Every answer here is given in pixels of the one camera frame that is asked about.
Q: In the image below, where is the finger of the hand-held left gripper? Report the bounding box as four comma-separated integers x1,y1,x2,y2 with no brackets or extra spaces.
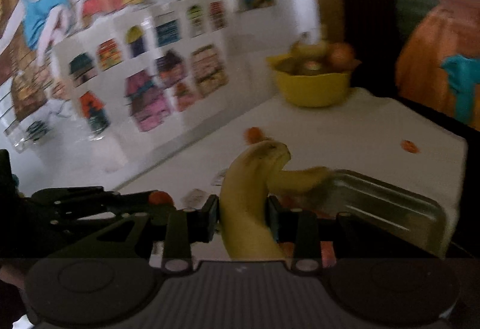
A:
32,186,152,204
34,203,124,236

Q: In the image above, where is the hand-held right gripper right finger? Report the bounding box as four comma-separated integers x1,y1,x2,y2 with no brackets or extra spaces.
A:
265,195,436,273

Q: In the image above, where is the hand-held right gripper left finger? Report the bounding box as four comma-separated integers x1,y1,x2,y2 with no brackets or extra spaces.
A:
41,195,221,273

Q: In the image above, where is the metal tray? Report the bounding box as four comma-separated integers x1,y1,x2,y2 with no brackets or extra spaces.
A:
315,168,452,258

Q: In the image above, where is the white printed table cover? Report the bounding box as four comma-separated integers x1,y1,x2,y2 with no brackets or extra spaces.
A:
112,87,469,262

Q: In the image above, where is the yellow scalloped bowl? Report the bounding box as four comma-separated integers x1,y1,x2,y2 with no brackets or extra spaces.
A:
266,54,353,107

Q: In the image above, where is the coloured houses drawing sheet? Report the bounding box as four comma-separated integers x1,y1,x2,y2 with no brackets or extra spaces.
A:
49,0,233,134

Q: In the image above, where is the green-yellow banana bunch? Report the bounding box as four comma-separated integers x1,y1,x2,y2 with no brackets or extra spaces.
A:
290,34,329,59

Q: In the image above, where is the round brown fruit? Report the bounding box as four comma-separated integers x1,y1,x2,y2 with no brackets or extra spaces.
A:
325,43,356,70

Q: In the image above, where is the boy with fan drawing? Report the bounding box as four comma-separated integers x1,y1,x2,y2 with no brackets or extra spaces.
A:
0,0,173,149

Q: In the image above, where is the sunflower hat girl poster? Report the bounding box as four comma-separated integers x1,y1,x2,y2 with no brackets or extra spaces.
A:
390,0,480,127

